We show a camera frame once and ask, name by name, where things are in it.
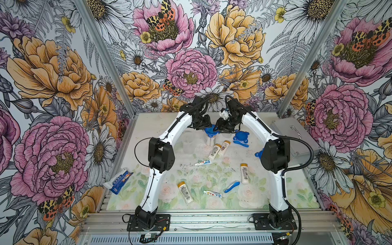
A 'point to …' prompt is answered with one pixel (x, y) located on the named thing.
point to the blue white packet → (116, 182)
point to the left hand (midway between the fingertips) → (208, 130)
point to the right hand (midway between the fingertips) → (216, 133)
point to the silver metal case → (290, 126)
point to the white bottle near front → (187, 194)
